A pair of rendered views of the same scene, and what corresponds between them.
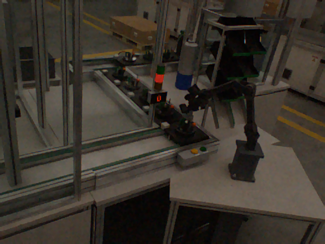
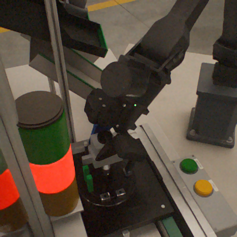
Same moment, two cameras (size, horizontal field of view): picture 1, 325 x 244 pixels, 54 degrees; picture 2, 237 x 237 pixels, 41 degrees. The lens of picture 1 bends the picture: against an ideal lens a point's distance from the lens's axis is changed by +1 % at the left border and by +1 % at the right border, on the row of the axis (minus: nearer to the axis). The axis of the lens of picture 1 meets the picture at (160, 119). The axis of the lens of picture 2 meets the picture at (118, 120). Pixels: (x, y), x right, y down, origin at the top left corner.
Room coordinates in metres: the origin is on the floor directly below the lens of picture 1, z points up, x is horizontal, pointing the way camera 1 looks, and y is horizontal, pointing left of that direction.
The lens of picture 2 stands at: (1.68, 0.23, 1.61)
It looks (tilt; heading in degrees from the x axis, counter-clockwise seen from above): 44 degrees down; 288
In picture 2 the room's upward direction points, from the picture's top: straight up
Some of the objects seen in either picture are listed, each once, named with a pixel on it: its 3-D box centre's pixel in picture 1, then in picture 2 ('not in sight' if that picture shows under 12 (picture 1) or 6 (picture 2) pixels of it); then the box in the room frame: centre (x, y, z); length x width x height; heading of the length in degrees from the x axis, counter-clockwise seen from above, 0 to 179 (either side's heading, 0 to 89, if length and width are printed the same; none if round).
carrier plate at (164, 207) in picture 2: (184, 131); (107, 186); (1.83, -0.18, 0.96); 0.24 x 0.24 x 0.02; 37
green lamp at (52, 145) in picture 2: (160, 69); (41, 129); (1.81, 0.04, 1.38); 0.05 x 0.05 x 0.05
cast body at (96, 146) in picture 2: (187, 112); (100, 147); (1.84, -0.17, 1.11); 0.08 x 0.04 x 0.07; 38
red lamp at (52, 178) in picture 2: (159, 77); (49, 161); (1.81, 0.04, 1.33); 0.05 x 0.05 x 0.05
